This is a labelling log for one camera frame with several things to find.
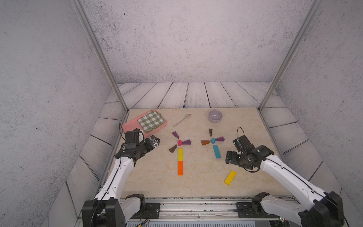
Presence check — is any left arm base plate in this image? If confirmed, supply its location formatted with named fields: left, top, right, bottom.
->
left=133, top=203, right=160, bottom=219

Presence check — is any orange brown block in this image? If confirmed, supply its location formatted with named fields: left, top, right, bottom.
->
left=201, top=140, right=211, bottom=146

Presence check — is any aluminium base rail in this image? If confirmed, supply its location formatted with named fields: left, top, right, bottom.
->
left=126, top=197, right=297, bottom=227

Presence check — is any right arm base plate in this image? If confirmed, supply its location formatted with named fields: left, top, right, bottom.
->
left=235, top=202, right=280, bottom=218

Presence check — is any lilac bowl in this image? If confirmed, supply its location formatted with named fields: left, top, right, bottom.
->
left=208, top=110, right=223, bottom=124

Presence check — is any aluminium frame post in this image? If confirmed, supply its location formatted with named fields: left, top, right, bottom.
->
left=258, top=0, right=323, bottom=113
left=71, top=0, right=129, bottom=112

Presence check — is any purple wedge block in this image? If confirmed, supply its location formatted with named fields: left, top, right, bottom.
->
left=182, top=140, right=192, bottom=145
left=172, top=131, right=179, bottom=139

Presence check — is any left aluminium frame post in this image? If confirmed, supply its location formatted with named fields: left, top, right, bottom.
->
left=71, top=0, right=129, bottom=112

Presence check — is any green checkered cloth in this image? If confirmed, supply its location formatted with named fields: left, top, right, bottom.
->
left=138, top=110, right=165, bottom=133

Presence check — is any right aluminium frame post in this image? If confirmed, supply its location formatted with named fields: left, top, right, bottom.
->
left=258, top=0, right=323, bottom=113

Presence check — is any pink plastic tray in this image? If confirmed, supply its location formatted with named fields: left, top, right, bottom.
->
left=122, top=109, right=167, bottom=137

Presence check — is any orange long block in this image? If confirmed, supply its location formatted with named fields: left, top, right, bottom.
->
left=178, top=160, right=183, bottom=176

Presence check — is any yellow long block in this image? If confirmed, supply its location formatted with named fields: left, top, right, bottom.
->
left=224, top=170, right=236, bottom=185
left=178, top=148, right=183, bottom=161

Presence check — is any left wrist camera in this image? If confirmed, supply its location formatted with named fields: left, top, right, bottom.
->
left=124, top=129, right=145, bottom=150

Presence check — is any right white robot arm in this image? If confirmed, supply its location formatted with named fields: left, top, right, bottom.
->
left=226, top=145, right=348, bottom=227

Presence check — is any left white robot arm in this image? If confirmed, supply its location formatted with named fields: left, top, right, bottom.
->
left=81, top=131, right=160, bottom=227

